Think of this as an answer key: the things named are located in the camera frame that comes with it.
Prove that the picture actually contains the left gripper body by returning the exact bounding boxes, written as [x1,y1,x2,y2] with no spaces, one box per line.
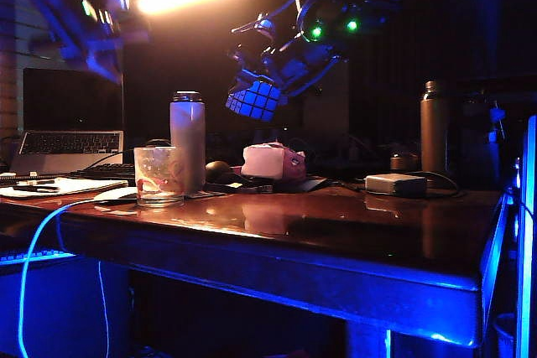
[83,26,152,85]

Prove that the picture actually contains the white thermos bottle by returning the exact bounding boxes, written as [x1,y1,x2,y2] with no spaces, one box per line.
[169,91,206,196]

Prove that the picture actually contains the black adapter cable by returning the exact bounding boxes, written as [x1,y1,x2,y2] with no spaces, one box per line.
[413,170,464,200]

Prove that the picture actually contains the round bin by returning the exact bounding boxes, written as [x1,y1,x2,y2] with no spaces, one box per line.
[491,312,520,358]

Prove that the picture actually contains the Rubik's cube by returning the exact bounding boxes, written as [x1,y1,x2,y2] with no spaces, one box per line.
[224,80,283,123]

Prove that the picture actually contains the brown metal bottle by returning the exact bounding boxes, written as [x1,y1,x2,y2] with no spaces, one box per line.
[420,80,451,174]

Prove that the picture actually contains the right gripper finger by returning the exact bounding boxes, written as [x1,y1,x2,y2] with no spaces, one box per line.
[274,83,291,110]
[233,67,272,86]

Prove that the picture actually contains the black round object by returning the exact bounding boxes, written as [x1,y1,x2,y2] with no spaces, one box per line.
[204,160,237,186]

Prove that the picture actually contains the black pen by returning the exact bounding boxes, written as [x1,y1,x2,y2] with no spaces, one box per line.
[12,183,60,194]

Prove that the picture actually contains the clear glass cup red print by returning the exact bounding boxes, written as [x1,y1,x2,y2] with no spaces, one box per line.
[133,146,186,208]

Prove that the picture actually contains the white notepad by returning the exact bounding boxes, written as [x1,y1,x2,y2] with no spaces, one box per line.
[0,176,129,200]

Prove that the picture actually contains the thin white cable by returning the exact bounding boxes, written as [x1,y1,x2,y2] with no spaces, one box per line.
[96,261,111,358]

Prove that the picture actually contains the silver laptop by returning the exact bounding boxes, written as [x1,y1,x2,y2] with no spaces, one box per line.
[9,67,125,175]

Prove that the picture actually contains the white computer mouse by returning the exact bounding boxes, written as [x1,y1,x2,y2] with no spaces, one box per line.
[92,186,139,205]

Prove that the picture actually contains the pink and white plush toy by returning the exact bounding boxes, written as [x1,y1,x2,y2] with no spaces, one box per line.
[240,142,307,182]

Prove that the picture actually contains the black keyboard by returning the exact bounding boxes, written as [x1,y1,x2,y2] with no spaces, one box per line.
[62,163,137,187]

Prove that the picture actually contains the dark bottle with strap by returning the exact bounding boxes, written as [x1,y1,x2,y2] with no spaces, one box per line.
[459,91,506,186]

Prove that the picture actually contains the window blinds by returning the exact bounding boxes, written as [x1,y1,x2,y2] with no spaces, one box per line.
[0,0,51,141]

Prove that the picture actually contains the vertical metal post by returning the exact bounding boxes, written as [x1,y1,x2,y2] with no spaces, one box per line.
[514,114,537,358]

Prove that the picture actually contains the white power adapter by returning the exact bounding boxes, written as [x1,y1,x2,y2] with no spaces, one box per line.
[364,173,429,200]

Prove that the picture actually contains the small metal can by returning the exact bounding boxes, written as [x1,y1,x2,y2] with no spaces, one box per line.
[389,153,420,173]

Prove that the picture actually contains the black fabric pouch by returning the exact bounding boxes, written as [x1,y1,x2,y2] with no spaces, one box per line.
[271,176,329,195]

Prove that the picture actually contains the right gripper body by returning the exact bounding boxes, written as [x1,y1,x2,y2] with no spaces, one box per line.
[227,13,346,97]

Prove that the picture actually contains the thick white cable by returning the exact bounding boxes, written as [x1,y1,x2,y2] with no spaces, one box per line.
[16,198,104,358]

